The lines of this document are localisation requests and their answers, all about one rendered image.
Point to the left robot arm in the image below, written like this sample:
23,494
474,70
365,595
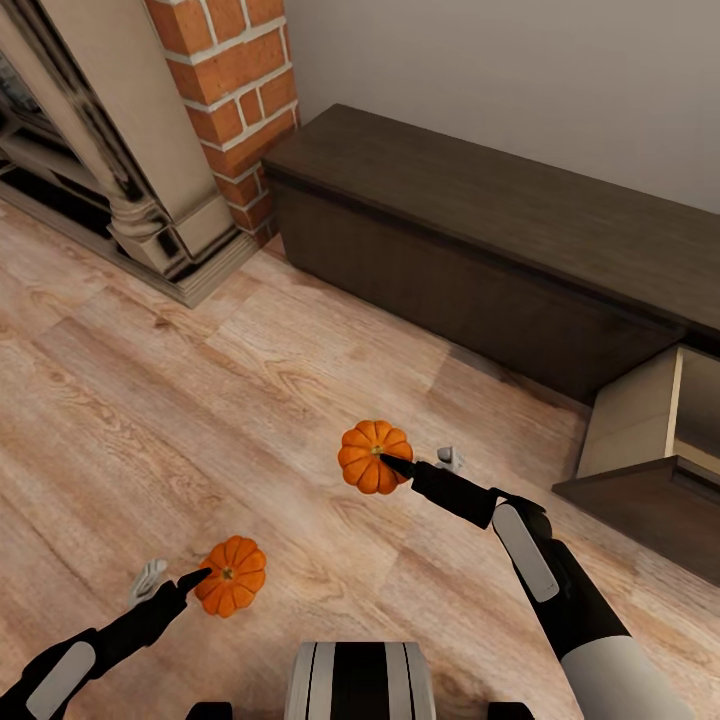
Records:
53,677

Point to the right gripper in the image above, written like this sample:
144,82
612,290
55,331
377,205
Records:
438,485

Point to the robot trunk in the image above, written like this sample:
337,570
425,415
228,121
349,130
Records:
360,681

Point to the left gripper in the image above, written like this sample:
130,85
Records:
147,621

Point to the pumpkin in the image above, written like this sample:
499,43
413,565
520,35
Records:
237,573
360,456

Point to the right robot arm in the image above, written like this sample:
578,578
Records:
611,677

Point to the cabinet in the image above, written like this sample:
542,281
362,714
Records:
605,294

